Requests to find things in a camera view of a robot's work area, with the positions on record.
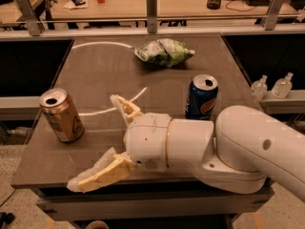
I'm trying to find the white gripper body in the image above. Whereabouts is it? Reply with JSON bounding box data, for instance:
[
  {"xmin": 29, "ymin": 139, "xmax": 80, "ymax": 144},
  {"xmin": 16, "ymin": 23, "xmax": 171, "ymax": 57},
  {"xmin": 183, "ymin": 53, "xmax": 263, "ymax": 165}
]
[{"xmin": 123, "ymin": 113, "xmax": 172, "ymax": 172}]

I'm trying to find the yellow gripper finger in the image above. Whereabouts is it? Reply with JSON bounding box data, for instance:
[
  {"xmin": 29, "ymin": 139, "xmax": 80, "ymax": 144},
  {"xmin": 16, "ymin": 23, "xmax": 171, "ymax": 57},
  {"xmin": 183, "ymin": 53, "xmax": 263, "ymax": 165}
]
[
  {"xmin": 111, "ymin": 94, "xmax": 143, "ymax": 125},
  {"xmin": 67, "ymin": 147, "xmax": 136, "ymax": 193}
]

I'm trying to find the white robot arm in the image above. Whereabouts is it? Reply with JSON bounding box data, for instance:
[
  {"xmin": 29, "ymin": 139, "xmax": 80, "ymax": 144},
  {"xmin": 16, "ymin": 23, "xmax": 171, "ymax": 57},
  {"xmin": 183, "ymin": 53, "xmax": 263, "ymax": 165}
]
[{"xmin": 68, "ymin": 95, "xmax": 305, "ymax": 200}]

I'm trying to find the blue Pepsi can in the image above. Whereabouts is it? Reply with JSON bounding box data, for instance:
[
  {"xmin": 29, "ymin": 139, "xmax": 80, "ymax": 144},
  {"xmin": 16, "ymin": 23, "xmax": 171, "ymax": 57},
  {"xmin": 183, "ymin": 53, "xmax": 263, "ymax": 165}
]
[{"xmin": 185, "ymin": 74, "xmax": 218, "ymax": 120}]

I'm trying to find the orange soda can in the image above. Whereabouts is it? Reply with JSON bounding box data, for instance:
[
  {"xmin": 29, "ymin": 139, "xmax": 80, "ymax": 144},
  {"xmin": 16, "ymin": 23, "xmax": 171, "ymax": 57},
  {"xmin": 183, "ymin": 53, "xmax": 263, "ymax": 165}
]
[{"xmin": 39, "ymin": 88, "xmax": 84, "ymax": 143}]

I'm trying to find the grey work table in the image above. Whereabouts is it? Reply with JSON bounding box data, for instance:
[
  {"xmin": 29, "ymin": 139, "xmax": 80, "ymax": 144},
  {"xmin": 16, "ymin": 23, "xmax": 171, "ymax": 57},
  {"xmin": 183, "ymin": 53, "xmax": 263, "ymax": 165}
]
[{"xmin": 12, "ymin": 34, "xmax": 274, "ymax": 221}]

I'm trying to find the green chip bag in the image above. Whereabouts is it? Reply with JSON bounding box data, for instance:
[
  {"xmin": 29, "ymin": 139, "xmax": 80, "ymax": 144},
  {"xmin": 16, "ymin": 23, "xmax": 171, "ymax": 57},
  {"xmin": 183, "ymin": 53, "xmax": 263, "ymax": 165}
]
[{"xmin": 134, "ymin": 38, "xmax": 195, "ymax": 68}]

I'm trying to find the clear sanitizer bottle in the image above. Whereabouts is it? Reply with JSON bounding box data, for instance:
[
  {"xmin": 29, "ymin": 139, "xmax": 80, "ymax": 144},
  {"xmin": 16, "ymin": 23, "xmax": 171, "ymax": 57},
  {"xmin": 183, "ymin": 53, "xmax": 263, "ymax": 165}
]
[
  {"xmin": 251, "ymin": 75, "xmax": 268, "ymax": 101},
  {"xmin": 272, "ymin": 73, "xmax": 294, "ymax": 99}
]

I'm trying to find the black mesh pen cup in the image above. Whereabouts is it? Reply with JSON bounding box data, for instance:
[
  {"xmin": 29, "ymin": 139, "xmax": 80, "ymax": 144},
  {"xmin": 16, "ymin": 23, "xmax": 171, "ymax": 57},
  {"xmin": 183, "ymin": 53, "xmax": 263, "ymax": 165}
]
[{"xmin": 207, "ymin": 0, "xmax": 222, "ymax": 10}]

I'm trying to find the metal railing post middle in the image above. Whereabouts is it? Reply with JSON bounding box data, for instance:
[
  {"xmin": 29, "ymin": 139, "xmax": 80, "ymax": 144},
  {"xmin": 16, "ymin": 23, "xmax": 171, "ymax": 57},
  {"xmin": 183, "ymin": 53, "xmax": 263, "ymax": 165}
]
[{"xmin": 146, "ymin": 0, "xmax": 157, "ymax": 33}]

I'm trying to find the metal railing post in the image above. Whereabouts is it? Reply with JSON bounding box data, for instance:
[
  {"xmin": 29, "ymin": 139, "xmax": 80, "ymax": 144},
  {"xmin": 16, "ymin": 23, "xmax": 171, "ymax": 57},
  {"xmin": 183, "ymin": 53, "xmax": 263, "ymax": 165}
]
[
  {"xmin": 15, "ymin": 0, "xmax": 43, "ymax": 36},
  {"xmin": 146, "ymin": 0, "xmax": 157, "ymax": 33},
  {"xmin": 261, "ymin": 0, "xmax": 284, "ymax": 31}
]

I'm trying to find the metal railing post left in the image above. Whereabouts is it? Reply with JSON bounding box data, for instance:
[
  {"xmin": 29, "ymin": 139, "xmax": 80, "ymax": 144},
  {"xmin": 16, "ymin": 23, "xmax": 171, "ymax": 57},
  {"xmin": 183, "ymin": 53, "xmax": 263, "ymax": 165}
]
[{"xmin": 15, "ymin": 0, "xmax": 43, "ymax": 36}]

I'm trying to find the metal railing post right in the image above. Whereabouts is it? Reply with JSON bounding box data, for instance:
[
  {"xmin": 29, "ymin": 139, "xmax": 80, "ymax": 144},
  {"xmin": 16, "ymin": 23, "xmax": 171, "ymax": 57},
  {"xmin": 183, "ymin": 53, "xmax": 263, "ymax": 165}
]
[{"xmin": 261, "ymin": 0, "xmax": 284, "ymax": 31}]

